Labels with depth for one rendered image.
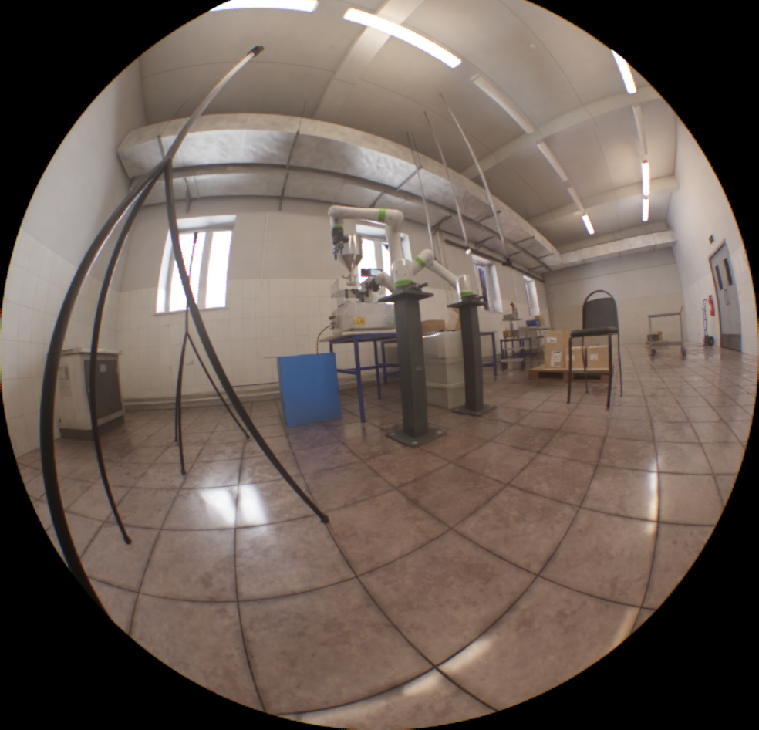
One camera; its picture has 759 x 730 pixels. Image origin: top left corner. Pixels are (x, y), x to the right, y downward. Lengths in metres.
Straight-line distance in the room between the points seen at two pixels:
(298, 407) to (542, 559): 1.88
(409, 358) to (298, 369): 0.99
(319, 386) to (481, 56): 4.88
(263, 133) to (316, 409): 3.45
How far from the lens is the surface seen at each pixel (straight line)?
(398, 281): 1.44
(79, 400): 2.72
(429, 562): 0.72
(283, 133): 3.55
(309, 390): 1.98
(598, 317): 2.41
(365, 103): 4.42
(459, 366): 2.10
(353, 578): 0.71
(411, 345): 1.36
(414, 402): 1.40
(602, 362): 3.23
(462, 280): 1.98
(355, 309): 2.01
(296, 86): 4.27
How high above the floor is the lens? 0.59
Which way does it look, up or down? level
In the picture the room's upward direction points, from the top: 5 degrees counter-clockwise
